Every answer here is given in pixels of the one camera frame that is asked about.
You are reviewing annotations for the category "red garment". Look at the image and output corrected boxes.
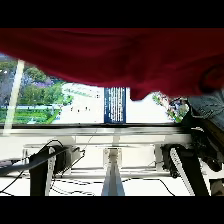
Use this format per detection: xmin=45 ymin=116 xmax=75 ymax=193
xmin=0 ymin=28 xmax=224 ymax=102

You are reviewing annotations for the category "grey garment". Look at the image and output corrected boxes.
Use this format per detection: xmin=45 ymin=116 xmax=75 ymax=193
xmin=187 ymin=89 xmax=224 ymax=132

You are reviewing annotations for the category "silver frame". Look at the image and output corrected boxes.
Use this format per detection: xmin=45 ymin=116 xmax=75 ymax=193
xmin=0 ymin=125 xmax=224 ymax=197

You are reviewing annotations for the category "black cable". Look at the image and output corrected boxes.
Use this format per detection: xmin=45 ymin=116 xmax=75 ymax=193
xmin=49 ymin=176 xmax=176 ymax=197

